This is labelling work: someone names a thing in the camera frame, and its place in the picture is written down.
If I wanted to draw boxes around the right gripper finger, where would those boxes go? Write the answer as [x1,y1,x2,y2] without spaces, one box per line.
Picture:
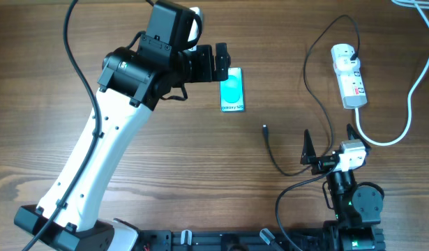
[300,129,317,165]
[346,123,372,151]

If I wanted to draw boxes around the teal screen smartphone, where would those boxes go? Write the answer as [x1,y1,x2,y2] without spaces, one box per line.
[220,68,245,112]

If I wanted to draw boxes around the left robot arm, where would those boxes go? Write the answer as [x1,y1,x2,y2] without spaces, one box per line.
[14,1,231,250]

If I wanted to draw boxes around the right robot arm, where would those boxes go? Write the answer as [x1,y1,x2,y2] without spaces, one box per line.
[300,125,386,251]

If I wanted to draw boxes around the white USB charger plug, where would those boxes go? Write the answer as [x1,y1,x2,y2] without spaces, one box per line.
[333,56,360,75]

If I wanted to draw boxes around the white power strip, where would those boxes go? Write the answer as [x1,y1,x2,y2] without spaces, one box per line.
[331,44,368,109]

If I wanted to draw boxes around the black USB charging cable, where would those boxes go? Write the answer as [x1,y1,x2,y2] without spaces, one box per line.
[262,14,361,177]

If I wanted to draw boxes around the white power strip cord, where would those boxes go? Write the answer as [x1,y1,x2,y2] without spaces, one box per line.
[354,0,429,147]

